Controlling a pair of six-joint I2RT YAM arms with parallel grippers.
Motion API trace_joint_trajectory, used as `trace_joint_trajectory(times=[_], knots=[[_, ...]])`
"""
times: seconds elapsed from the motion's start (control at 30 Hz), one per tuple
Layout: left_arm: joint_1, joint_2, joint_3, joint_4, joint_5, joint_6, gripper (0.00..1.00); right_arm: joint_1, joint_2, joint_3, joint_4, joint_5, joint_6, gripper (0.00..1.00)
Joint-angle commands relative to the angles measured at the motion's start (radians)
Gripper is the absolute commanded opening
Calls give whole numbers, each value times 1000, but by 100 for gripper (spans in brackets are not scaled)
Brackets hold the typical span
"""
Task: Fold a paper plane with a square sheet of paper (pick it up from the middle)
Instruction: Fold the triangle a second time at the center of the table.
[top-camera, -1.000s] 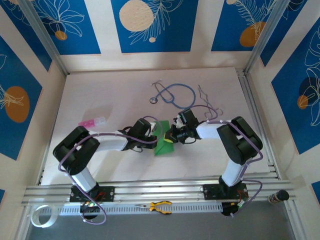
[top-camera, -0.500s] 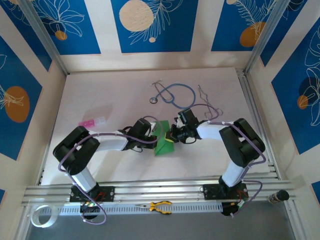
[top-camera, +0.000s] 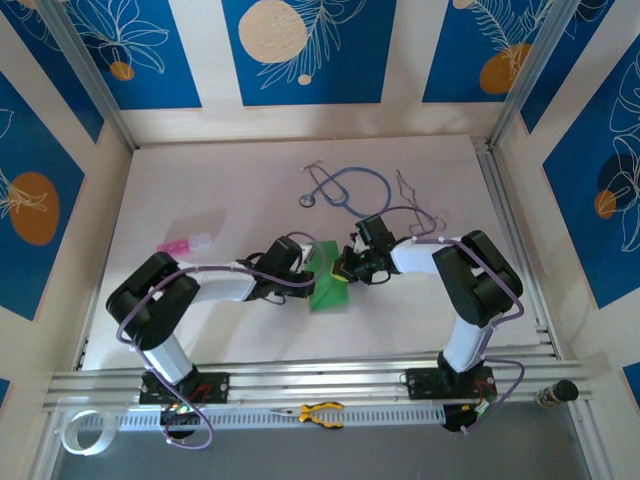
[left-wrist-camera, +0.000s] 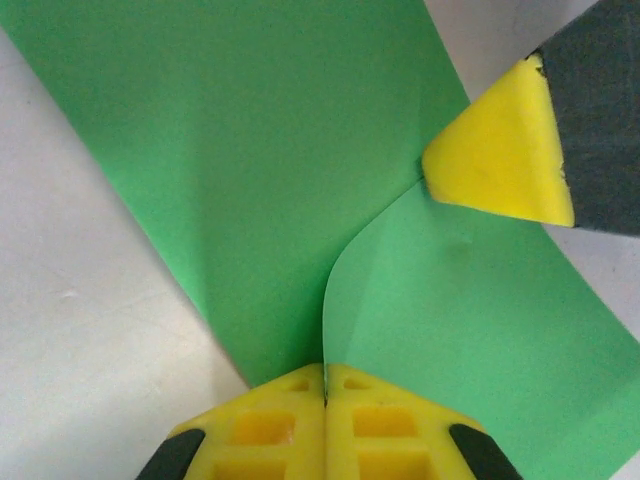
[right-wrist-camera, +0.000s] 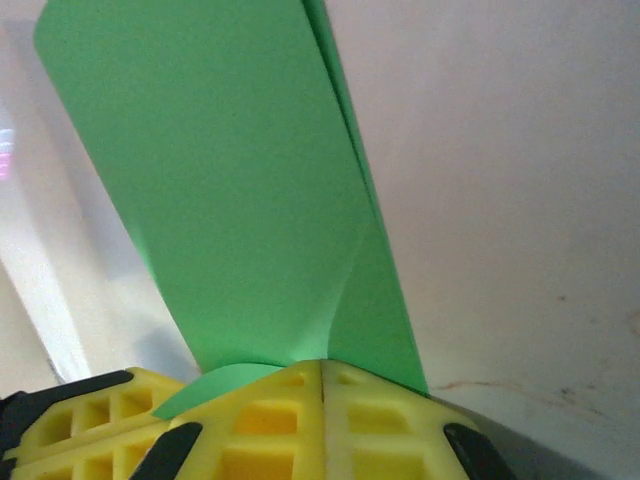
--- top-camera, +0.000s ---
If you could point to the green paper sheet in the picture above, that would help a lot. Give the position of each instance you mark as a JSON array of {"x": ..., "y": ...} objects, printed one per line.
[{"x": 330, "y": 297}]

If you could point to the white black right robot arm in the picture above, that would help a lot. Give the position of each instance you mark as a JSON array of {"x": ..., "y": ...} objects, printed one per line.
[{"x": 480, "y": 300}]

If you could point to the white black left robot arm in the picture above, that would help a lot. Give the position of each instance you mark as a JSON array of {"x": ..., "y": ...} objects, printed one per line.
[{"x": 150, "y": 300}]

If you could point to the blue stethoscope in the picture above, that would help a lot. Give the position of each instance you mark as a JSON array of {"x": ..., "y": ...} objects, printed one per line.
[{"x": 306, "y": 200}]

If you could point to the yellow black pliers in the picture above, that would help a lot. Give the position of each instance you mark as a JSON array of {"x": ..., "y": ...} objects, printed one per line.
[{"x": 310, "y": 412}]

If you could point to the clear tape roll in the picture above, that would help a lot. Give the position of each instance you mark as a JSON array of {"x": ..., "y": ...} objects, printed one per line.
[{"x": 70, "y": 440}]

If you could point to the aluminium rail frame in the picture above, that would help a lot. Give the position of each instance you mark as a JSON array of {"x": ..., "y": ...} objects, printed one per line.
[{"x": 320, "y": 385}]

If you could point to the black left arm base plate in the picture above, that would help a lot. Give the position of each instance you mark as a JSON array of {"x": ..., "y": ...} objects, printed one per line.
[{"x": 217, "y": 387}]

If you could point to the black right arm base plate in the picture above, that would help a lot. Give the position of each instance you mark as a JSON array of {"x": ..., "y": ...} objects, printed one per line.
[{"x": 420, "y": 384}]

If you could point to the aluminium side rail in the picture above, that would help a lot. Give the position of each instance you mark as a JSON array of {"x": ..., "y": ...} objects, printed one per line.
[{"x": 494, "y": 180}]

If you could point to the aluminium corner post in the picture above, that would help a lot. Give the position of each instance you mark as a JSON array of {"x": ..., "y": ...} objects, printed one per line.
[
  {"x": 531, "y": 65},
  {"x": 86, "y": 65}
]

